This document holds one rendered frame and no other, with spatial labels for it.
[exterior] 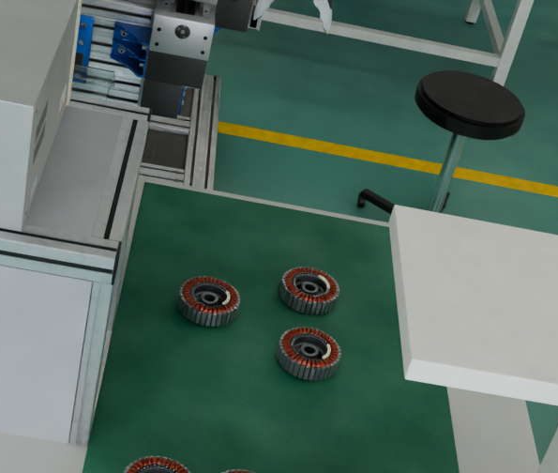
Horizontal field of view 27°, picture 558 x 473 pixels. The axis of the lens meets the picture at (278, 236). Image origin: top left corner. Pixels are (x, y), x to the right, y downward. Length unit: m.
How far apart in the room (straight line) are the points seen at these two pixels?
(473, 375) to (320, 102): 3.19
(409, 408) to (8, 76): 0.92
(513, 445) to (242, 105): 2.58
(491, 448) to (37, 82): 1.00
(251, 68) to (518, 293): 3.20
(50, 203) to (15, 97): 0.22
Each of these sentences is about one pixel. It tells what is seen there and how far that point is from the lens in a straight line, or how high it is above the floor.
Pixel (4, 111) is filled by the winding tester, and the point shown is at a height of 1.30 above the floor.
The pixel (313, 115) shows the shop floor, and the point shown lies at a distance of 4.49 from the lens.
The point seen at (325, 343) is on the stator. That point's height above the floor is 0.78.
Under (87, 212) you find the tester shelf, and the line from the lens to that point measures 1.73.
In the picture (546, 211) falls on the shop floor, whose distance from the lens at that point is 4.35.
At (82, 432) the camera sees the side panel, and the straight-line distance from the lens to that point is 1.88.
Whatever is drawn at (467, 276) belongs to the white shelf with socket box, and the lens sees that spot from 1.64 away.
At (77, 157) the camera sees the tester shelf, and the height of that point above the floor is 1.11.
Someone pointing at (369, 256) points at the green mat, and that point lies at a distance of 2.43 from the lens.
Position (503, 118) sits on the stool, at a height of 0.56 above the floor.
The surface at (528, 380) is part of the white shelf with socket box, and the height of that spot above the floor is 1.20.
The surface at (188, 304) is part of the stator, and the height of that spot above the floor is 0.78.
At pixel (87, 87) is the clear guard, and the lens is 2.15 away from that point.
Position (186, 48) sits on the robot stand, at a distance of 2.67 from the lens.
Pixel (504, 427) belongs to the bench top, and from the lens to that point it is 2.14.
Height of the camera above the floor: 2.10
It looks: 34 degrees down
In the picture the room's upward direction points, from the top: 14 degrees clockwise
